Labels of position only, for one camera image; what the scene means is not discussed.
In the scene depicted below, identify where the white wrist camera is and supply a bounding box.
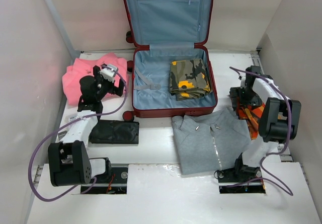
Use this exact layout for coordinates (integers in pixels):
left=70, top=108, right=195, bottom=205
left=240, top=76, right=247, bottom=89
left=100, top=64, right=118, bottom=83

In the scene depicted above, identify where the grey zip hoodie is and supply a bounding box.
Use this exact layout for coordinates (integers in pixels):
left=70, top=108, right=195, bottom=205
left=172, top=108, right=252, bottom=175

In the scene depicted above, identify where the orange camouflage garment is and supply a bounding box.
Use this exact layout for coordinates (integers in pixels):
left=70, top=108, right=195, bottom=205
left=236, top=103, right=265, bottom=140

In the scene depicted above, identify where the white wet wipes packet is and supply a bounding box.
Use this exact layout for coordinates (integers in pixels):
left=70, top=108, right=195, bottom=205
left=66, top=115, right=78, bottom=123

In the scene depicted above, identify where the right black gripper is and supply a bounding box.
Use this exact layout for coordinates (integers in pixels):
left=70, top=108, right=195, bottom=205
left=231, top=86, right=263, bottom=110

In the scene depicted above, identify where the black leather pouch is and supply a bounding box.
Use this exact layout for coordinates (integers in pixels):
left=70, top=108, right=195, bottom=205
left=89, top=120, right=139, bottom=144

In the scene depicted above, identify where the green yellow camouflage garment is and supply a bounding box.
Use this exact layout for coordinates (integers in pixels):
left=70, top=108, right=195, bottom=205
left=169, top=58, right=212, bottom=101

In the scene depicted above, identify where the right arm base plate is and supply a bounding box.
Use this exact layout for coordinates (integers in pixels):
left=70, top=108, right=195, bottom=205
left=214, top=168, right=266, bottom=194

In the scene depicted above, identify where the small grey box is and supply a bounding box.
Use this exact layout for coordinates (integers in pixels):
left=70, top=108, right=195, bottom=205
left=57, top=130, right=67, bottom=141

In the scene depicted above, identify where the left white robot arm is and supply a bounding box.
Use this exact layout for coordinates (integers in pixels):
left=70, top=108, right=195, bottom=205
left=48, top=64, right=125, bottom=186

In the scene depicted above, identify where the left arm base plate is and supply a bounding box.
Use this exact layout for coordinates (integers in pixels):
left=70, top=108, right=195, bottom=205
left=85, top=164, right=128, bottom=195

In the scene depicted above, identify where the pink zip hoodie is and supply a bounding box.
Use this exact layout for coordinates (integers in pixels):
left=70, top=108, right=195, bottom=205
left=62, top=53, right=129, bottom=106

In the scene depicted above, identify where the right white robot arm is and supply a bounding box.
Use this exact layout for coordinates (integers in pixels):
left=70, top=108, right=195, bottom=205
left=229, top=66, right=301, bottom=157

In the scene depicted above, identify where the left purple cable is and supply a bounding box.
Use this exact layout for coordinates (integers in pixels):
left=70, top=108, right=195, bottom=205
left=27, top=66, right=128, bottom=202

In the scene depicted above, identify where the red open suitcase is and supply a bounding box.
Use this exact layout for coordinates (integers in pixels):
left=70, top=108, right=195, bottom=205
left=123, top=0, right=218, bottom=121

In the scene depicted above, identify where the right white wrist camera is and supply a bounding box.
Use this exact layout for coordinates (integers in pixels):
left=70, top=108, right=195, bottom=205
left=240, top=76, right=247, bottom=89

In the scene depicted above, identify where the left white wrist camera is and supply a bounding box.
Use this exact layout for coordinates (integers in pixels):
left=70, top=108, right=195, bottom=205
left=100, top=64, right=118, bottom=83

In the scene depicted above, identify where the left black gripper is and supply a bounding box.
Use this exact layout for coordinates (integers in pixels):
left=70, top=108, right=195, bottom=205
left=94, top=67, right=125, bottom=101

